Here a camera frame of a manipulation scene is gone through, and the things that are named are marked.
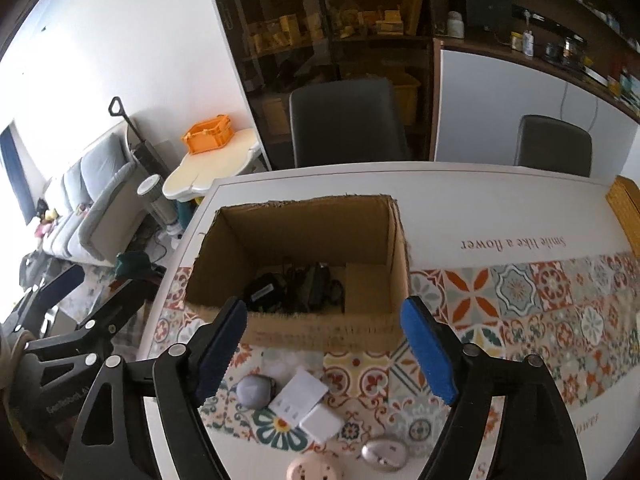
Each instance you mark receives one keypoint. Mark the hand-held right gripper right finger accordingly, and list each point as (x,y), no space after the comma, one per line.
(430,355)

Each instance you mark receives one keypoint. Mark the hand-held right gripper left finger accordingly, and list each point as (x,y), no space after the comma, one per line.
(220,355)

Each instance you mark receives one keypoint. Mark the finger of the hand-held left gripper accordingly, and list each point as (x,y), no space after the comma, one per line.
(52,292)
(122,305)

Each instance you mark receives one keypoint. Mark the grey round gadget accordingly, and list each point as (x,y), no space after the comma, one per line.
(254,391)

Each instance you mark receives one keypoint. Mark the white power strip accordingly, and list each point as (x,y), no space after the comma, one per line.
(298,392)

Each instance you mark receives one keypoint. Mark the silver computer mouse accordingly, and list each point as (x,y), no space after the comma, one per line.
(384,455)

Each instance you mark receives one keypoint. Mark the white square charger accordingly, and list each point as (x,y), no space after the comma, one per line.
(321,423)

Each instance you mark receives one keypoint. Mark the brown cardboard box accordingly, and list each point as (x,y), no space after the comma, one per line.
(300,232)

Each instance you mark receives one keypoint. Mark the white round object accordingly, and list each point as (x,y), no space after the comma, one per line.
(315,470)

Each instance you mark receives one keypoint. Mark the grey patterned rug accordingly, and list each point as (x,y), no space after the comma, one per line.
(97,280)

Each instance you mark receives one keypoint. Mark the dark green object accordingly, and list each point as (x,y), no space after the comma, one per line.
(132,262)

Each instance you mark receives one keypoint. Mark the pile of stuffed toys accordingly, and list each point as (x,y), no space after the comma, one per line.
(47,217)

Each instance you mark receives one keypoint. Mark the grey sofa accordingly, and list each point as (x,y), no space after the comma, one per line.
(95,195)

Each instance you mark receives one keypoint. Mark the patterned tile tablecloth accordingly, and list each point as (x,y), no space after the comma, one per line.
(550,300)

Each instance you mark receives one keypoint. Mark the blue curtain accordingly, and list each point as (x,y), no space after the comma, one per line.
(11,165)

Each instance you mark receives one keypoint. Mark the black upright vacuum cleaner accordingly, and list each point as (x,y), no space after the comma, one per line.
(137,150)

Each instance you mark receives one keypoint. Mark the cream flower-shaped small table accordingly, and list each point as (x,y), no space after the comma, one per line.
(215,170)

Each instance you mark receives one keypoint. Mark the orange plastic crate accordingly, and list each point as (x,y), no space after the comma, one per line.
(207,136)

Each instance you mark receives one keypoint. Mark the narrow grey dining chair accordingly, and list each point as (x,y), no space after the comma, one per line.
(552,145)

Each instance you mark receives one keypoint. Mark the wicker box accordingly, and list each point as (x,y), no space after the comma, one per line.
(626,207)

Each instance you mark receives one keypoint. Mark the wide grey dining chair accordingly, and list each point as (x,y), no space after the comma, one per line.
(345,120)

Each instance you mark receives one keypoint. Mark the yellow storage bin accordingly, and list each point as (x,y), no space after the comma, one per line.
(405,97)

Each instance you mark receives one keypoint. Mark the white sideboard with wooden top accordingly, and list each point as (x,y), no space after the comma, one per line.
(490,100)

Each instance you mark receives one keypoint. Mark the dark glass display cabinet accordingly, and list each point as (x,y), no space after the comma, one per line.
(300,65)

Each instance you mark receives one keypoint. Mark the row of yellow boxes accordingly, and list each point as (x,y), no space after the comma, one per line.
(277,32)

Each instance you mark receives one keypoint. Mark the white jar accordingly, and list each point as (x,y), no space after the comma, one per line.
(455,25)

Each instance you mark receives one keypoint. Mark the wooden wall shelf with bottles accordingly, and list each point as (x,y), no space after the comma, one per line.
(600,5)

